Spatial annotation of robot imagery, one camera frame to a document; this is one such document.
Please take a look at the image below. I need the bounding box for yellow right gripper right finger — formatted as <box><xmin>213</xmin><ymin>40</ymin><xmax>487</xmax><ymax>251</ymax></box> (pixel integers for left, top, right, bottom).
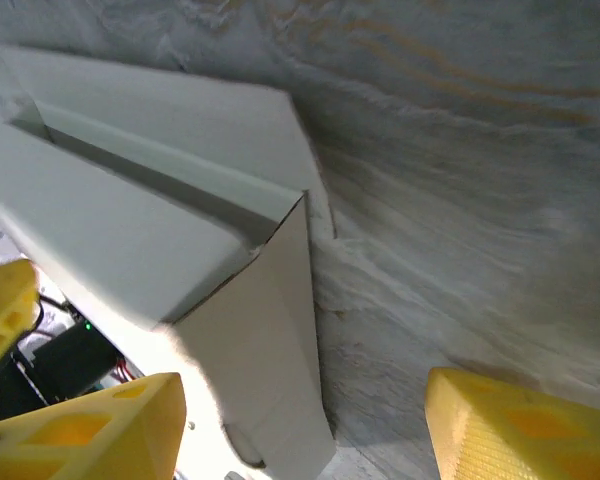
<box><xmin>423</xmin><ymin>366</ymin><xmax>600</xmax><ymax>480</ymax></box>

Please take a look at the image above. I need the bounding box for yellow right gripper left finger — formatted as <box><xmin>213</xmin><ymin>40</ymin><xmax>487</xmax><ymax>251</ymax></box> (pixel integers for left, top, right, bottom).
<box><xmin>0</xmin><ymin>372</ymin><xmax>188</xmax><ymax>480</ymax></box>

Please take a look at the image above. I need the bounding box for white paper box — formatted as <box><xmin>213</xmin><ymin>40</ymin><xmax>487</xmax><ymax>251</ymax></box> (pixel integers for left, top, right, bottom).
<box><xmin>0</xmin><ymin>43</ymin><xmax>337</xmax><ymax>471</ymax></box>

